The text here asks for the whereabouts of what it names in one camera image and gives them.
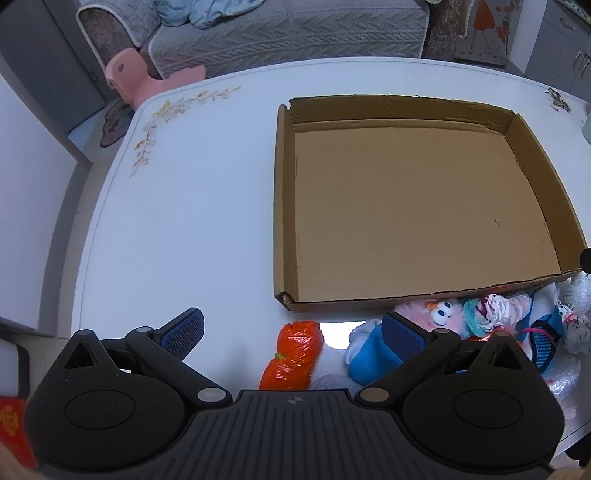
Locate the grey quilted sofa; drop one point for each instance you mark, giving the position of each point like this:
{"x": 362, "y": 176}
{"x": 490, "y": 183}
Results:
{"x": 277, "y": 46}

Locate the red packet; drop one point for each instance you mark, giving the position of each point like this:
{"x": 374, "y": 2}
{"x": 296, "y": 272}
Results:
{"x": 14, "y": 429}

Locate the printed bag bundle teal band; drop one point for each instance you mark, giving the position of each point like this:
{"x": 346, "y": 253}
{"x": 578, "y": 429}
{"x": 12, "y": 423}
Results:
{"x": 475, "y": 318}

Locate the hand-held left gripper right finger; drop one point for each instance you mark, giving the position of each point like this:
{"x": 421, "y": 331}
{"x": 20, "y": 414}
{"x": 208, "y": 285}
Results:
{"x": 406, "y": 334}

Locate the orange plastic bag bundle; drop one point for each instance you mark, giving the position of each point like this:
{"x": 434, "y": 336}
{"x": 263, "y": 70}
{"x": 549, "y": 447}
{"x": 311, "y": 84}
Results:
{"x": 295, "y": 350}

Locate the pink plush toy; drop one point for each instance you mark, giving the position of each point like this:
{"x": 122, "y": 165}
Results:
{"x": 443, "y": 314}

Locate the blue sock bundle pink band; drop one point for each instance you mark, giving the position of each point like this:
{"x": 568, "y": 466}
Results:
{"x": 542, "y": 350}

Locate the white bubble wrap bundle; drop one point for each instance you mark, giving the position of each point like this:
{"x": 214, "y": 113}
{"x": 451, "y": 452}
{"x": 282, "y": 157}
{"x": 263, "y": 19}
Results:
{"x": 330, "y": 378}

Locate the shallow cardboard box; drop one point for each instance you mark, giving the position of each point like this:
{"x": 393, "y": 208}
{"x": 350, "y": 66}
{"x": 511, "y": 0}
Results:
{"x": 392, "y": 194}

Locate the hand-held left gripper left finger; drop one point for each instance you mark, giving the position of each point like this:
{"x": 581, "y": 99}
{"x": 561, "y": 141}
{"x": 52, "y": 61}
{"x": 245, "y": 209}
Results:
{"x": 184, "y": 332}

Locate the light blue blanket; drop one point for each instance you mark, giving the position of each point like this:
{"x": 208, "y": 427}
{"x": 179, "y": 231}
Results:
{"x": 207, "y": 11}

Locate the pink plastic stool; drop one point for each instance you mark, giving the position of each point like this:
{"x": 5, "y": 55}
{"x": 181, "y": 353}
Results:
{"x": 134, "y": 78}

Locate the white green-striped bag bundle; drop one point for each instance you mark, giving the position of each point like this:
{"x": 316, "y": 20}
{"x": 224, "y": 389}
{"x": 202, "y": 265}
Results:
{"x": 577, "y": 332}

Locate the grey board orange picture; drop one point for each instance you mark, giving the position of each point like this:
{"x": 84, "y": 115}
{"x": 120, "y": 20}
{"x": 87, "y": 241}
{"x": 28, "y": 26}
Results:
{"x": 485, "y": 32}

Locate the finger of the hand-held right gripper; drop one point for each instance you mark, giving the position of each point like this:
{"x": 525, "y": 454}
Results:
{"x": 587, "y": 261}

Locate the butterfly floor mat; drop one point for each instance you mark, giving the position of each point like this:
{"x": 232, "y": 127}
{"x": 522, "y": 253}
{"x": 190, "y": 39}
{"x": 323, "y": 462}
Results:
{"x": 115, "y": 124}

